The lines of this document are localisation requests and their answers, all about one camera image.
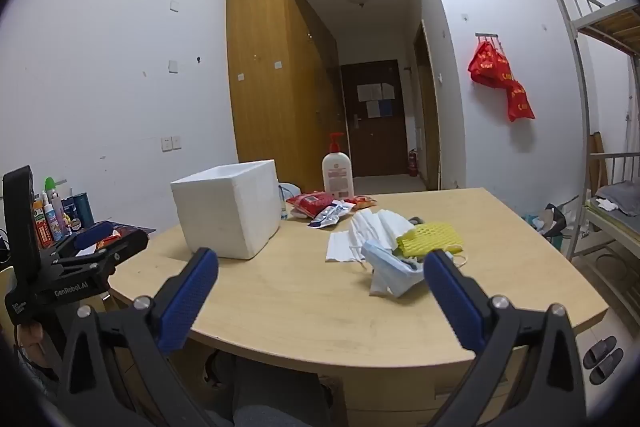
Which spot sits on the grey blanket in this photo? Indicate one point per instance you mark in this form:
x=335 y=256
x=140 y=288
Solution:
x=620 y=196

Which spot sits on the metal bunk bed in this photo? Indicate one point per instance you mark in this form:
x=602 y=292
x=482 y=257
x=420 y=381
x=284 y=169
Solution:
x=585 y=107

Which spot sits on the person's left hand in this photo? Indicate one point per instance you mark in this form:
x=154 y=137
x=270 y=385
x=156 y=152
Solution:
x=31 y=339

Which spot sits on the white face mask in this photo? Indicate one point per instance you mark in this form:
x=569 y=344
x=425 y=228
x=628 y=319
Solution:
x=342 y=248

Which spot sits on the dark blue box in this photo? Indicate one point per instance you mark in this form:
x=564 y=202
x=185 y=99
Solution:
x=69 y=209

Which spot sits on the small red snack pack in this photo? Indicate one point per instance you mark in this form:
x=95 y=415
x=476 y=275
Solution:
x=110 y=238

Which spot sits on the red label bottle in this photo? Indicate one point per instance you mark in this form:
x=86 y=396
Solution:
x=42 y=227

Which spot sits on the blue white foil packet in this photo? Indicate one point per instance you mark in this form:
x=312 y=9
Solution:
x=327 y=213

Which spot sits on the red gift bag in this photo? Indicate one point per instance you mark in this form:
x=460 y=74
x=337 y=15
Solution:
x=487 y=63
x=520 y=103

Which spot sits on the grey slipper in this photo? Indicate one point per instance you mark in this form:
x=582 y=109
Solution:
x=600 y=349
x=606 y=367

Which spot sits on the grey blue cloth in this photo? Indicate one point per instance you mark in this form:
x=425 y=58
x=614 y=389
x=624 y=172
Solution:
x=290 y=189

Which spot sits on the blue face mask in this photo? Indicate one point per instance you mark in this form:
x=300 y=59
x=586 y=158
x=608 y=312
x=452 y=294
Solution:
x=385 y=267

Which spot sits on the dark brown entrance door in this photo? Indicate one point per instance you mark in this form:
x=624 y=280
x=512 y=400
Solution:
x=375 y=137

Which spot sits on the white paper notice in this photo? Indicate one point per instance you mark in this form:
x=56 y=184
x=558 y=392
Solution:
x=369 y=93
x=388 y=91
x=373 y=109

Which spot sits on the small clear bottle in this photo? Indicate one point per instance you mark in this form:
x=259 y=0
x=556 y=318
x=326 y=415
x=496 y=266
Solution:
x=283 y=207

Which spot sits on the metal wall hook rack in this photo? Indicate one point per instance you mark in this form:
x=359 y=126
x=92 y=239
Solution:
x=486 y=36

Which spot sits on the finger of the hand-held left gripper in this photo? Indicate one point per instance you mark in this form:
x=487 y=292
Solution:
x=125 y=244
x=95 y=231

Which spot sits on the blue paper notice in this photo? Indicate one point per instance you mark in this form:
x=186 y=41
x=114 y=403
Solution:
x=386 y=109

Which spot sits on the wooden wardrobe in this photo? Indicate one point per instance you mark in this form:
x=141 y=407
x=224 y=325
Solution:
x=275 y=82

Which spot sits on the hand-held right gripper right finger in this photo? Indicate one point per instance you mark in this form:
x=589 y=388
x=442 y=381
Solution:
x=452 y=302

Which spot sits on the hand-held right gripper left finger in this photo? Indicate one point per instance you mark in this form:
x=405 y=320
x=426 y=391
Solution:
x=190 y=302

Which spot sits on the red fire extinguisher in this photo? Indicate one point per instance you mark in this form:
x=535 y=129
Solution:
x=412 y=163

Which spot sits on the white foam box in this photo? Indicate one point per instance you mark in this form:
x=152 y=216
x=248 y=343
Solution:
x=225 y=212

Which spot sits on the green cap spray bottle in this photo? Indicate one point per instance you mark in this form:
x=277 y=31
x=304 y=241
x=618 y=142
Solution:
x=54 y=212

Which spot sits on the orange snack packet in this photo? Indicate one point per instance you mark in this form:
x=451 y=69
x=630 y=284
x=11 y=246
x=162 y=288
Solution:
x=362 y=202

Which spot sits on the yellow foam fruit net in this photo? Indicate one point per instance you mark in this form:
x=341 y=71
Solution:
x=430 y=234

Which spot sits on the white pump lotion bottle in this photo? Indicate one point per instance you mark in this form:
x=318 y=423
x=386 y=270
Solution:
x=337 y=169

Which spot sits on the red snack packet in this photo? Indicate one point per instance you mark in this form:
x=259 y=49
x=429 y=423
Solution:
x=310 y=203

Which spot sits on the dark teal bottle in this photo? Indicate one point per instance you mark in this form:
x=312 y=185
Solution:
x=82 y=209

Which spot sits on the translucent white plastic piece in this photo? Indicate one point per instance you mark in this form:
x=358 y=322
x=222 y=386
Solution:
x=375 y=224

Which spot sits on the wooden side door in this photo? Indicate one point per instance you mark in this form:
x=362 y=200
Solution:
x=427 y=107

